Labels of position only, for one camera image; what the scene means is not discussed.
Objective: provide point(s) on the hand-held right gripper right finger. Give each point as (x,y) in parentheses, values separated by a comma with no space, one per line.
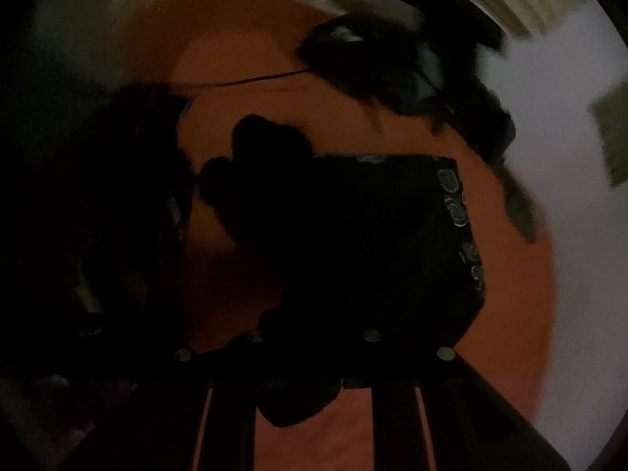
(431,402)

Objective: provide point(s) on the barred window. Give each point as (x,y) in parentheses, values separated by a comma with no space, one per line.
(613,137)

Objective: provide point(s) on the floral patterned clothing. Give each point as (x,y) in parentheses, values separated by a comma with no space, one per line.
(122,216)

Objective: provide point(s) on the orange bed blanket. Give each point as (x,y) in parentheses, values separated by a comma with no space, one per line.
(505,294)

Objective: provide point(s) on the black paisley garment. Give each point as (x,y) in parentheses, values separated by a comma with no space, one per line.
(368,245)

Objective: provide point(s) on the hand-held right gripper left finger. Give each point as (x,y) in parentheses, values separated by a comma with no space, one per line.
(216,402)

